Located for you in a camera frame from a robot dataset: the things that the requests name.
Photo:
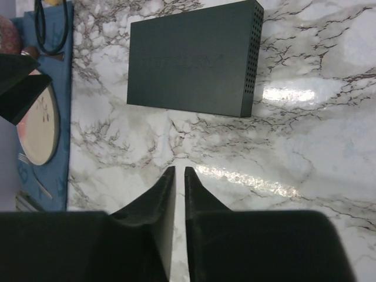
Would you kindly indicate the blue fabric placemat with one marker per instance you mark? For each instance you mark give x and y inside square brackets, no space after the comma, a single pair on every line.
[54,174]

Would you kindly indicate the pink cream plate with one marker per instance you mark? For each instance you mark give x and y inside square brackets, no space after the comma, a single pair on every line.
[38,131]

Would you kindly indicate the black network switch box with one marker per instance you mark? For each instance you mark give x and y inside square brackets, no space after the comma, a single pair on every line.
[202,61]

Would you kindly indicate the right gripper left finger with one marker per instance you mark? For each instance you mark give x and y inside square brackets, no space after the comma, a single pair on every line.
[131,244]

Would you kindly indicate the metal fork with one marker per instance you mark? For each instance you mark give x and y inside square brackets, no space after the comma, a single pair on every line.
[32,176]

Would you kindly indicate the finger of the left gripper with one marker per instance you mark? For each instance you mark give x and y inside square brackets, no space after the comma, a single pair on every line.
[17,96]
[15,70]

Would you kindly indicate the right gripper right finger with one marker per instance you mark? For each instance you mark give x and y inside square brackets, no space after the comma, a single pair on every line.
[283,245]

